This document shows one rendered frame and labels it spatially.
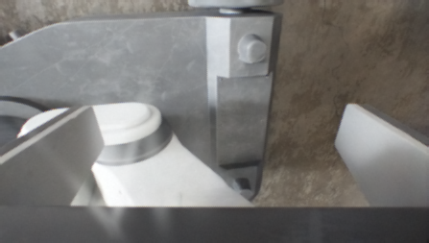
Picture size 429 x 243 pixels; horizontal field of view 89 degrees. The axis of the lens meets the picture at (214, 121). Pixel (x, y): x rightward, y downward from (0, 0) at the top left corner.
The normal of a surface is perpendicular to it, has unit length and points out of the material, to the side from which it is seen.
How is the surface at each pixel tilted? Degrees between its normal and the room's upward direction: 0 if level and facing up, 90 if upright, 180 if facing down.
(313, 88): 0
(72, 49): 0
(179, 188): 90
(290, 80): 0
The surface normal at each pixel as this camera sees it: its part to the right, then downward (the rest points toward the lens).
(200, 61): 0.18, 0.50
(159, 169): -0.02, -0.86
